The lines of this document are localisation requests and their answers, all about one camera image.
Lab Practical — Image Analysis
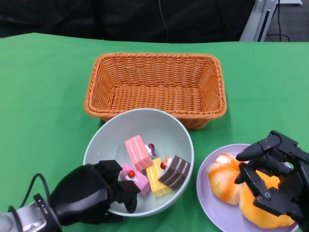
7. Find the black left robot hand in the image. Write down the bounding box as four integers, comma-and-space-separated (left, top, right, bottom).
49, 159, 141, 226

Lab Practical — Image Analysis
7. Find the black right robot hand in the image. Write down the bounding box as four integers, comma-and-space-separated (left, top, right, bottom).
234, 130, 309, 232

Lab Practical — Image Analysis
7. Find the orange ring bread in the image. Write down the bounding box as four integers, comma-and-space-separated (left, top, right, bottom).
239, 169, 302, 230

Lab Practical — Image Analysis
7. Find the magenta pink cake slice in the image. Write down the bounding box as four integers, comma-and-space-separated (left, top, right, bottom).
118, 161, 150, 197

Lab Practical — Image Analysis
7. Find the orange striped bread bun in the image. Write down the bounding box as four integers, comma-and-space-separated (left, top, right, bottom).
208, 153, 245, 206

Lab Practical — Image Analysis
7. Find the salmon pink layered cake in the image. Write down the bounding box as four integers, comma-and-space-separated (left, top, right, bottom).
125, 134, 156, 173

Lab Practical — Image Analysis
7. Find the yellow layered cake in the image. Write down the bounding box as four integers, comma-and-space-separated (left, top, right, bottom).
145, 157, 172, 198

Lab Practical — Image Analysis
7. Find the chocolate brown layered cake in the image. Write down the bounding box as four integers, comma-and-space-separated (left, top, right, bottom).
158, 155, 191, 189

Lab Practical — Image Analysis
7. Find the pale green bowl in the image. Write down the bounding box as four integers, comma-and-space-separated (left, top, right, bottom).
83, 108, 195, 218

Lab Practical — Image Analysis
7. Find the lavender plate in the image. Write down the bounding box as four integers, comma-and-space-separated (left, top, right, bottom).
196, 144, 300, 232

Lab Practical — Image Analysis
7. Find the orange wicker basket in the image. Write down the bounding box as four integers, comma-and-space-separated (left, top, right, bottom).
84, 52, 227, 130

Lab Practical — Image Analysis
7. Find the green tablecloth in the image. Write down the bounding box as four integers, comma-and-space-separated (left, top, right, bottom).
0, 32, 309, 232

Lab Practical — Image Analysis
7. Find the grey metal stand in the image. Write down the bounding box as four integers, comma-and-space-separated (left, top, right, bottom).
239, 0, 281, 42

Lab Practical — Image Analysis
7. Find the black cloth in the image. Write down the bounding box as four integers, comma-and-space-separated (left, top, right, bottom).
0, 0, 255, 44

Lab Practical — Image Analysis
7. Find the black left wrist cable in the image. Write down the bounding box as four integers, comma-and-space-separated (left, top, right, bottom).
8, 173, 52, 232

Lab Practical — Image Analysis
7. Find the black floor cable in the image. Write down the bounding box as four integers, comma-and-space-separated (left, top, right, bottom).
265, 0, 290, 42

